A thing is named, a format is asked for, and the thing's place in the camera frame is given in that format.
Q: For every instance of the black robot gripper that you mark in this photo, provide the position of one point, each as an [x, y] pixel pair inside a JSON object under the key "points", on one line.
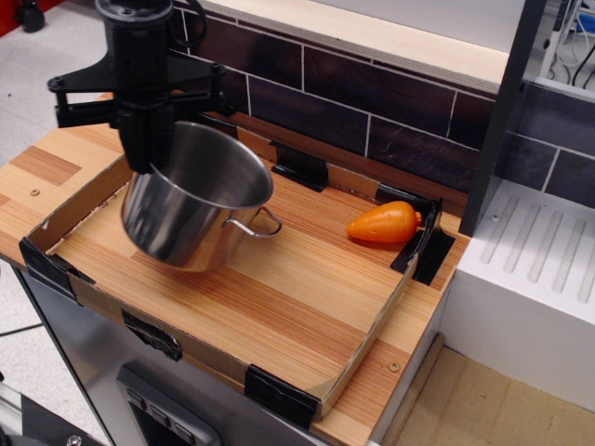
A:
{"points": [[137, 74]]}

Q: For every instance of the stainless steel pot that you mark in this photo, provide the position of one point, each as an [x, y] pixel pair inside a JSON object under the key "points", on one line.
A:
{"points": [[193, 213]]}

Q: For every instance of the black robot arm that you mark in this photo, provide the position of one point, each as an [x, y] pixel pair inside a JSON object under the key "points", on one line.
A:
{"points": [[135, 9]]}

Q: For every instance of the cardboard fence with black tape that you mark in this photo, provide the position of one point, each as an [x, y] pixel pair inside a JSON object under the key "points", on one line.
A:
{"points": [[314, 325]]}

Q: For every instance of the light wooden shelf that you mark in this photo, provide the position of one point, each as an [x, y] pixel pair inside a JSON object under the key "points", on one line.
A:
{"points": [[440, 57]]}

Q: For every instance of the orange plastic toy carrot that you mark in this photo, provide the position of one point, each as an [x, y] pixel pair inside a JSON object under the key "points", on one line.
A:
{"points": [[394, 222]]}

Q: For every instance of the grey toy oven front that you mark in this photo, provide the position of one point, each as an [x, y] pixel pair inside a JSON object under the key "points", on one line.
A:
{"points": [[160, 419]]}

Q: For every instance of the white toy sink drainboard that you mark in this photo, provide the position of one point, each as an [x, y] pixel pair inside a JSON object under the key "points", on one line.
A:
{"points": [[522, 298]]}

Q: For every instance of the dark grey vertical post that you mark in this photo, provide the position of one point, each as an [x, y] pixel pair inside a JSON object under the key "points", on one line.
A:
{"points": [[526, 58]]}

